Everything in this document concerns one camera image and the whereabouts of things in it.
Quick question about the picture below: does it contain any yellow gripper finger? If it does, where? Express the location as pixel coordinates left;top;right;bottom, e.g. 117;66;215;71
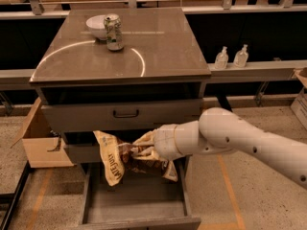
132;146;160;161
133;130;155;146

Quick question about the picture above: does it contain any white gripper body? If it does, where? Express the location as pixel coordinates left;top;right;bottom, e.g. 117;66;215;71
153;125;177;160

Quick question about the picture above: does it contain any brown chip bag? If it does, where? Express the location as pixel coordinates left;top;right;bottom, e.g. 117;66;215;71
94;130;177;186

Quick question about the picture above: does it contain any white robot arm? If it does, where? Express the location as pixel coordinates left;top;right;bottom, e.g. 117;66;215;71
134;107;307;188

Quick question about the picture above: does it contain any grey top drawer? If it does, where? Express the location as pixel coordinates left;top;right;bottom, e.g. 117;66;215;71
42;99;202;132

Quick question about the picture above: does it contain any grey drawer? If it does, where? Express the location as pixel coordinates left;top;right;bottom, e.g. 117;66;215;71
76;159;201;230
64;136;195;163
42;99;202;132

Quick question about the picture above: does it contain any grey bottom drawer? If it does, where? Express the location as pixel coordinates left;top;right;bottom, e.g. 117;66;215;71
76;159;201;230

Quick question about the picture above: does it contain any grey middle drawer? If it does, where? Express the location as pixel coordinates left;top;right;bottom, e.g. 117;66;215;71
64;136;195;163

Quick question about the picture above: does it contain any grey drawer cabinet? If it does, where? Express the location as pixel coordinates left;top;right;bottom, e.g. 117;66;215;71
29;7;212;165

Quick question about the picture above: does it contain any left clear sanitizer bottle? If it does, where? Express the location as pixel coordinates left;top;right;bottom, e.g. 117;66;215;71
214;46;228;69

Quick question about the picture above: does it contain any clear sanitizer bottle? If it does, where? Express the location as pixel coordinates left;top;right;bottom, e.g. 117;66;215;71
233;44;248;68
214;46;228;69

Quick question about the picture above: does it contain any open cardboard box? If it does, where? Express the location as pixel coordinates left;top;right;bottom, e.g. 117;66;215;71
12;98;74;169

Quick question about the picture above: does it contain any right clear sanitizer bottle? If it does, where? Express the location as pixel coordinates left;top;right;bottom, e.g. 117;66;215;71
233;44;248;68

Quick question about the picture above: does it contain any green soda can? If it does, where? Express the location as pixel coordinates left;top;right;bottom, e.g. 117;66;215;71
104;13;124;51

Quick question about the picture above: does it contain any white bowl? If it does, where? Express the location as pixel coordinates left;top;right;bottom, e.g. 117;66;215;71
86;15;106;40

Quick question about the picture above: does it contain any cardboard box at right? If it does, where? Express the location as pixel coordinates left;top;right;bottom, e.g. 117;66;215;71
291;68;307;129

